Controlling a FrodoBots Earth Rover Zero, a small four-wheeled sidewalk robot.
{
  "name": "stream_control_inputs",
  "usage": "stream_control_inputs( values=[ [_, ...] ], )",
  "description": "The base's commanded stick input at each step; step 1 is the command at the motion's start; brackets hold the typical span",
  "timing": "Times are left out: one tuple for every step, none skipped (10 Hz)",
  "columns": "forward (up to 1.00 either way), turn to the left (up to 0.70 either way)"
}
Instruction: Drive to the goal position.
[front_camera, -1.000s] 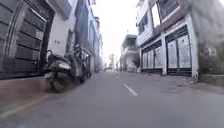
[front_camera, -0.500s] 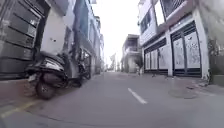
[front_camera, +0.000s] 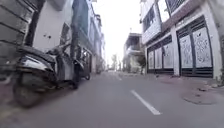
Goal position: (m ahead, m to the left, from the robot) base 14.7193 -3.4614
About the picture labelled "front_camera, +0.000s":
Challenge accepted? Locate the round manhole cover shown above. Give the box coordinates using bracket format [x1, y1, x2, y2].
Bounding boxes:
[181, 94, 219, 106]

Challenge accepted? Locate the grey asphalt road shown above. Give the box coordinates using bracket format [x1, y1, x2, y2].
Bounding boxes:
[0, 70, 224, 128]

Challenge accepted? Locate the reddish pavement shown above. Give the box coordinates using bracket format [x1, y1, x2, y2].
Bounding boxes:
[146, 73, 224, 106]

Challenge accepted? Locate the dark motorcycle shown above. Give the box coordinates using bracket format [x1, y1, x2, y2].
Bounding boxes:
[79, 49, 93, 81]

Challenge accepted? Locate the row of pale buildings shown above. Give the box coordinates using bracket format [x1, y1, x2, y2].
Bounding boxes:
[0, 0, 107, 84]

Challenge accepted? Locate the grey and black scooter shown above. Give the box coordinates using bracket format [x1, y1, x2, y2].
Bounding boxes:
[11, 41, 83, 108]

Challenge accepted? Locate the white building with patterned gates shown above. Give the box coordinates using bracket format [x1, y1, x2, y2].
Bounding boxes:
[139, 0, 224, 81]

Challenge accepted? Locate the grey building with balconies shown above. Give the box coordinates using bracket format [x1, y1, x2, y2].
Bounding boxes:
[122, 32, 147, 74]

